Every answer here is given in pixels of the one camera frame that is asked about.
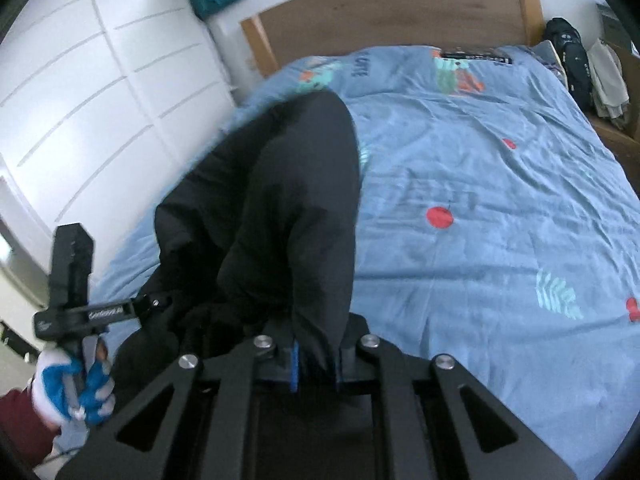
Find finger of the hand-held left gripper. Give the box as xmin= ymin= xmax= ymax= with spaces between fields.
xmin=134 ymin=294 xmax=173 ymax=313

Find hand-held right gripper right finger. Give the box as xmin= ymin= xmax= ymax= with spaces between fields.
xmin=335 ymin=314 xmax=577 ymax=480

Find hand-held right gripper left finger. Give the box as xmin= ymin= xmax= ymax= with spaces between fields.
xmin=55 ymin=335 xmax=301 ymax=480

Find black puffer coat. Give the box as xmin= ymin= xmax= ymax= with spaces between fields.
xmin=107 ymin=91 xmax=363 ymax=401

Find person's left forearm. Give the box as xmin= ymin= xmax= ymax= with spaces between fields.
xmin=0 ymin=387 xmax=58 ymax=471

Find beige clothes pile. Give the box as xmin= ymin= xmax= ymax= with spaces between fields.
xmin=586 ymin=39 xmax=631 ymax=128

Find person's left hand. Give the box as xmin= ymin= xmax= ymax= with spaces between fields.
xmin=31 ymin=335 xmax=117 ymax=428

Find white wardrobe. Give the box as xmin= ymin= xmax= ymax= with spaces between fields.
xmin=0 ymin=0 xmax=238 ymax=311

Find bed with blue dinosaur cover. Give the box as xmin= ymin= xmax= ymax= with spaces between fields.
xmin=90 ymin=45 xmax=640 ymax=480

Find black strip on blanket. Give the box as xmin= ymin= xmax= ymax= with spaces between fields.
xmin=440 ymin=50 xmax=516 ymax=66

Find wooden bed headboard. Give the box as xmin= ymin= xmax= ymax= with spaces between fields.
xmin=240 ymin=0 xmax=546 ymax=78

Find wooden dresser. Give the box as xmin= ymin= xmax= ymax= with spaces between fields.
xmin=585 ymin=40 xmax=640 ymax=151

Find black backpack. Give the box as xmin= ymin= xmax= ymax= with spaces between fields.
xmin=542 ymin=17 xmax=596 ymax=111

